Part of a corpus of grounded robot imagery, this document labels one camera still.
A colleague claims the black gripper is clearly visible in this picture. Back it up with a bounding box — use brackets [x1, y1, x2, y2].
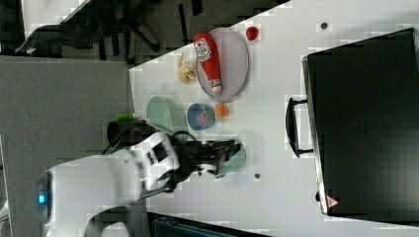
[179, 139, 242, 176]

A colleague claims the blue small bowl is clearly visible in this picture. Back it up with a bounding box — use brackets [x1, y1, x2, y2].
[187, 103, 215, 130]

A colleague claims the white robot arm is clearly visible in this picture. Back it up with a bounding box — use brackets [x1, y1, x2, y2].
[37, 131, 244, 237]

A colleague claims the grey round plate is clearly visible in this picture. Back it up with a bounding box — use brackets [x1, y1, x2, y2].
[197, 28, 249, 102]

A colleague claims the black office chair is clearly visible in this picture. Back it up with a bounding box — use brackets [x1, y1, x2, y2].
[16, 0, 160, 55]

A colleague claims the red plush ketchup bottle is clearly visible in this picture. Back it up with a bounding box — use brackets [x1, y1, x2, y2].
[194, 33, 222, 93]

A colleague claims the green plush object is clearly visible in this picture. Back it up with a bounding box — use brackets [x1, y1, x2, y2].
[116, 113, 134, 121]

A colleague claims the green plastic colander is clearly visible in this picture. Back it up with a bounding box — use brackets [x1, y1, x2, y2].
[146, 96, 187, 132]

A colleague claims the green metal cup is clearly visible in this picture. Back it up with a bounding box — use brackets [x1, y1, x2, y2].
[214, 143, 246, 179]

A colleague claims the red plush strawberry in bowl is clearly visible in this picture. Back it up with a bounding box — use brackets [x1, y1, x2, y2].
[199, 114, 207, 124]

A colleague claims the orange plush ball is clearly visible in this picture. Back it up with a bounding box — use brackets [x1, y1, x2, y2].
[214, 103, 228, 119]

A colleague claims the yellow plush banana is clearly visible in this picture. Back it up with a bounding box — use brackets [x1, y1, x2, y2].
[177, 54, 197, 84]

